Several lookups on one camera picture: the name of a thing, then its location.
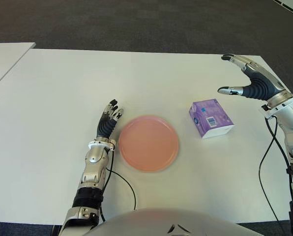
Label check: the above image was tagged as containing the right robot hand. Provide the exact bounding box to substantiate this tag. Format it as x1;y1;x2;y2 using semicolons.
217;54;291;102

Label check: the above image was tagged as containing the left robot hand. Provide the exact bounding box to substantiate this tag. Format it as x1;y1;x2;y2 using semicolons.
96;99;124;140

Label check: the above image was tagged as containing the purple tissue paper pack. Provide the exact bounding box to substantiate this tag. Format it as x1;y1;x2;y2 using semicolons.
188;98;235;140

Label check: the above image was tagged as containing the pink round plate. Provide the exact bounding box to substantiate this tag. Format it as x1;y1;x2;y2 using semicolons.
118;115;180;173

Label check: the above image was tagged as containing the white panel with black slots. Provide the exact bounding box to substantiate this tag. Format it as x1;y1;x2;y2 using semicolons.
271;0;293;18

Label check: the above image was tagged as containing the silver robot torso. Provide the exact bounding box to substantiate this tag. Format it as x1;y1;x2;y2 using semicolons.
84;207;258;236

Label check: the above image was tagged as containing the white neighbouring table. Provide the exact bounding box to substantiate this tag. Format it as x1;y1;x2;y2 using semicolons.
0;42;36;94

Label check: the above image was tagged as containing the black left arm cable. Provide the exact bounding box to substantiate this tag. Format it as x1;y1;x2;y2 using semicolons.
97;147;137;223

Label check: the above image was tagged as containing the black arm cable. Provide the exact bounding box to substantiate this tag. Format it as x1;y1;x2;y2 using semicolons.
97;147;137;223
258;115;293;222

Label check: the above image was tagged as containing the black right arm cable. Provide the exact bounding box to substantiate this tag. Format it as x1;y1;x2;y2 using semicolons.
258;115;293;222

